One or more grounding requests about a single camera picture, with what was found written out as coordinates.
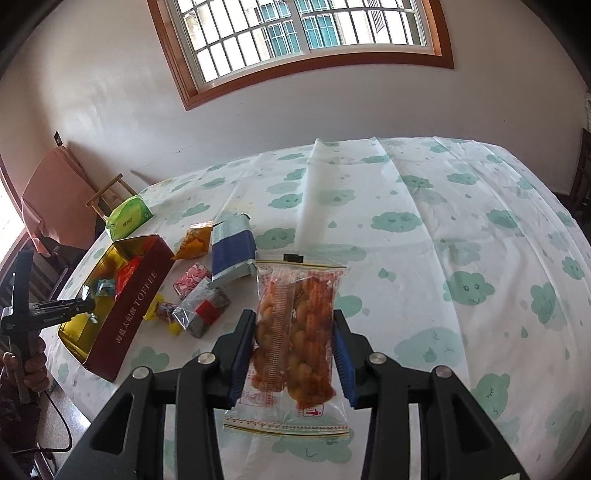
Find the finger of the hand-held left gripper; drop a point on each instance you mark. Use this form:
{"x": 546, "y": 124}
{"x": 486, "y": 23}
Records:
{"x": 76, "y": 312}
{"x": 55, "y": 304}

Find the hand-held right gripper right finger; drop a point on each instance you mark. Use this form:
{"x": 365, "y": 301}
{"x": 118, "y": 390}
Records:
{"x": 341, "y": 357}

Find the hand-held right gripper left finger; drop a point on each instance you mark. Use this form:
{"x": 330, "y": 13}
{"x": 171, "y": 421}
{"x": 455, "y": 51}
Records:
{"x": 242, "y": 357}

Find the green and blue candy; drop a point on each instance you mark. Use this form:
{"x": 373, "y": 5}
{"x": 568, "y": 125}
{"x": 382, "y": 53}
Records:
{"x": 105, "y": 287}

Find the clear packet of orange snacks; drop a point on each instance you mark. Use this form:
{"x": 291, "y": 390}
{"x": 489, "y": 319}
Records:
{"x": 295, "y": 323}

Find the dark red tin box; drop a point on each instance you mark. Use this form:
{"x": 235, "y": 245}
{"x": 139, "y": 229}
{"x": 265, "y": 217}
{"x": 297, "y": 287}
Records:
{"x": 134, "y": 304}

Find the pink patterned candy packet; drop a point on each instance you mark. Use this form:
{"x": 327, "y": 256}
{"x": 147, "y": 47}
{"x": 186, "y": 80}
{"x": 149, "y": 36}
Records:
{"x": 191, "y": 279}

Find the person's left forearm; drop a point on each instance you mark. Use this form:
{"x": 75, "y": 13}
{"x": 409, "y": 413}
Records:
{"x": 16, "y": 415}

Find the person's left hand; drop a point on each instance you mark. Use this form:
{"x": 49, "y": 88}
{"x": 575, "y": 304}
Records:
{"x": 38, "y": 369}

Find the grey and red snack packet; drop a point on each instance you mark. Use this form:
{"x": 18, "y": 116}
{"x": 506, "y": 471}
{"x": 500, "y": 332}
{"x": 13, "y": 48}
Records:
{"x": 207, "y": 311}

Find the yellow wrapped candy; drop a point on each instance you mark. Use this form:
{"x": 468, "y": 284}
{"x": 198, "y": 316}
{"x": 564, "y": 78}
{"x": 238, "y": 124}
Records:
{"x": 164, "y": 309}

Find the green tissue pack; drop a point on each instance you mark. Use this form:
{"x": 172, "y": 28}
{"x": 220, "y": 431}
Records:
{"x": 127, "y": 219}

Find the blue and white snack packet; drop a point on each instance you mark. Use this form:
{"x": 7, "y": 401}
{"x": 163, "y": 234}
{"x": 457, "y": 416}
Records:
{"x": 233, "y": 249}

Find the pink cloth covered furniture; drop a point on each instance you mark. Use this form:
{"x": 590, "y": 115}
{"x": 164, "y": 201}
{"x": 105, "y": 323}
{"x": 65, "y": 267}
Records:
{"x": 55, "y": 194}

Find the wooden stool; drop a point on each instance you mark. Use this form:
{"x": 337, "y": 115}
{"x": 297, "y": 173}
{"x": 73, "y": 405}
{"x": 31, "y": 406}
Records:
{"x": 107, "y": 191}

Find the orange snack packet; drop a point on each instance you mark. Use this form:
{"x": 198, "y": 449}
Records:
{"x": 194, "y": 242}

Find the cloud printed tablecloth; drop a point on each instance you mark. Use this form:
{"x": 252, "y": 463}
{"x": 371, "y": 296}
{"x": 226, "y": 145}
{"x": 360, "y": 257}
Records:
{"x": 415, "y": 230}

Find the wooden framed window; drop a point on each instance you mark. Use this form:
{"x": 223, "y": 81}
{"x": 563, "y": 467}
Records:
{"x": 323, "y": 60}

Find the dark wooden cabinet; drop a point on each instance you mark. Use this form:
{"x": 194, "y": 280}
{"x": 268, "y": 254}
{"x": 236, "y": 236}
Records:
{"x": 582, "y": 175}

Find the black wall socket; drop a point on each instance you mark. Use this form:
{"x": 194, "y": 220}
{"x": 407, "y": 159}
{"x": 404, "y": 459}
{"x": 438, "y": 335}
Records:
{"x": 57, "y": 138}

